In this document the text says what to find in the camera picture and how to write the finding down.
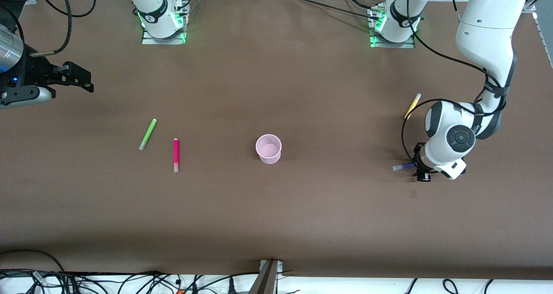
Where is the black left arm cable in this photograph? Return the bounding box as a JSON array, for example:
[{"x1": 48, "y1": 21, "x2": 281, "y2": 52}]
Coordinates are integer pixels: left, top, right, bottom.
[{"x1": 401, "y1": 0, "x2": 517, "y2": 170}]

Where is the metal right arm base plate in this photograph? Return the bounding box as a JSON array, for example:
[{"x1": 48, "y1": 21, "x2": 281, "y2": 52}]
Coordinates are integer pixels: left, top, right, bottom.
[{"x1": 141, "y1": 28, "x2": 187, "y2": 45}]

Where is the pink pen holder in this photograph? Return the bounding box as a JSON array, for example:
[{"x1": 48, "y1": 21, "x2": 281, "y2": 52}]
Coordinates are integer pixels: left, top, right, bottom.
[{"x1": 255, "y1": 134, "x2": 283, "y2": 164}]

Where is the short black cable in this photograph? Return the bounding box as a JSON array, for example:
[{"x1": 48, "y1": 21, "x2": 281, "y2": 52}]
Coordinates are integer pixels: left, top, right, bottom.
[{"x1": 343, "y1": 0, "x2": 377, "y2": 10}]

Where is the green pen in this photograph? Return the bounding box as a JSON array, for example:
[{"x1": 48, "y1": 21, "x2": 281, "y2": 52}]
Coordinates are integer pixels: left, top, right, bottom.
[{"x1": 138, "y1": 118, "x2": 157, "y2": 151}]

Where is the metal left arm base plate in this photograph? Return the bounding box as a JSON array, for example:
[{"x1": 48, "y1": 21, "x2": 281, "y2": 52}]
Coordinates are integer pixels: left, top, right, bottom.
[{"x1": 370, "y1": 31, "x2": 416, "y2": 49}]

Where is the yellow pen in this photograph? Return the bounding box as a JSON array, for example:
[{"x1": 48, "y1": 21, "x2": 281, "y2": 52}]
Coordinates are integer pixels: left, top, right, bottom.
[{"x1": 404, "y1": 93, "x2": 422, "y2": 121}]

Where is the aluminium profile bracket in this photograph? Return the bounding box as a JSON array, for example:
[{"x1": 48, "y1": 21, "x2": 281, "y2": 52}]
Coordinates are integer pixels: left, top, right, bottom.
[{"x1": 248, "y1": 259, "x2": 284, "y2": 294}]

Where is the long black cable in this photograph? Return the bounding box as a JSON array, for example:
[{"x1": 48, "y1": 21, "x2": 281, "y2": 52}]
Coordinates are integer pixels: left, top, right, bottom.
[{"x1": 295, "y1": 0, "x2": 381, "y2": 19}]

